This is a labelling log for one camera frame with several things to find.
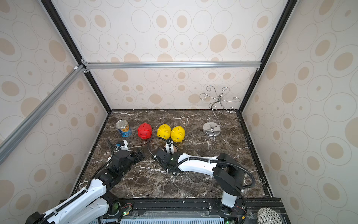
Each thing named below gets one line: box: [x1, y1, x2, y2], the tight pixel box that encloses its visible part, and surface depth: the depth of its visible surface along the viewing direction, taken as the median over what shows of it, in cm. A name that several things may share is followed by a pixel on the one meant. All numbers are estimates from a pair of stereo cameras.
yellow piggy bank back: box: [157, 123, 172, 140], surface depth 99 cm
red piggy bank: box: [137, 122, 153, 140], surface depth 99 cm
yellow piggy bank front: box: [170, 125, 186, 143], surface depth 96 cm
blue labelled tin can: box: [115, 119, 132, 138], surface depth 99 cm
